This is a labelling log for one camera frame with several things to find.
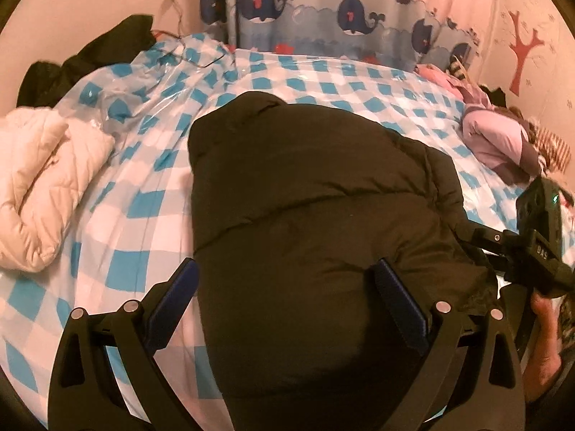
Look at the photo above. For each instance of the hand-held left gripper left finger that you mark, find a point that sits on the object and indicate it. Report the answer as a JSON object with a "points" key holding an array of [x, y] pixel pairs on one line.
{"points": [[173, 301]]}

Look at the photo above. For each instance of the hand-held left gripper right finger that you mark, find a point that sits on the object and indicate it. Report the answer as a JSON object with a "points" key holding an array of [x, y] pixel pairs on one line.
{"points": [[402, 301]]}

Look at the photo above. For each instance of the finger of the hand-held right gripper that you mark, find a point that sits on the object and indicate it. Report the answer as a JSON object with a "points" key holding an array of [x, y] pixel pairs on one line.
{"points": [[496, 265], [485, 239]]}

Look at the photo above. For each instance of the dark puffer jacket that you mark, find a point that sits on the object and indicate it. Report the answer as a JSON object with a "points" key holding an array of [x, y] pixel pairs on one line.
{"points": [[314, 215]]}

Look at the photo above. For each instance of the person's right forearm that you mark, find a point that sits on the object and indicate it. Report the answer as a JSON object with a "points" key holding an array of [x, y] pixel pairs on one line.
{"points": [[543, 363]]}

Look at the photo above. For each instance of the person's right hand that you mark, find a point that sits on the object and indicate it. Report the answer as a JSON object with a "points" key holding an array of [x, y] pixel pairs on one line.
{"points": [[543, 309]]}

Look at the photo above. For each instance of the red striped cloth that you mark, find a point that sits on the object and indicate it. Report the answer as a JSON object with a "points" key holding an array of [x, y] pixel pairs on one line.
{"points": [[555, 146]]}

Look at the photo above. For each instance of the lilac garment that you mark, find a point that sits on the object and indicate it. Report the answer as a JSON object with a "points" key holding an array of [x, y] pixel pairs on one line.
{"points": [[494, 137]]}

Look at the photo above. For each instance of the blue checkered bed sheet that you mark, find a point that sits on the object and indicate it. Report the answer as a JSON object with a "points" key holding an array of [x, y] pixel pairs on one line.
{"points": [[148, 197]]}

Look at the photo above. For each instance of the pink cloth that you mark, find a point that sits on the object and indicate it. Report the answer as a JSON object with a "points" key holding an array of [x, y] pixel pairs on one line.
{"points": [[438, 76]]}

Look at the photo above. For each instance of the black striped cloth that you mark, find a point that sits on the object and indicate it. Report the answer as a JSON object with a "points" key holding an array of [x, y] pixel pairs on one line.
{"points": [[458, 68]]}

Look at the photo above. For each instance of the white quilted jacket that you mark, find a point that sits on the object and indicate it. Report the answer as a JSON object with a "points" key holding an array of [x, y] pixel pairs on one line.
{"points": [[40, 179]]}

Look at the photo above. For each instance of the black garment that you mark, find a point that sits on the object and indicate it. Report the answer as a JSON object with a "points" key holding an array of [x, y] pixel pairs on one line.
{"points": [[90, 58]]}

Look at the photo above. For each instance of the whale print curtain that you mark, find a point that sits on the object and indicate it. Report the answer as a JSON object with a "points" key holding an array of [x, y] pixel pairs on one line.
{"points": [[323, 13]]}

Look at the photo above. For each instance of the red tree wall sticker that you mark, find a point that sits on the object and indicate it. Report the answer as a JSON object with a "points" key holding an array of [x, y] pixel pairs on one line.
{"points": [[523, 47]]}

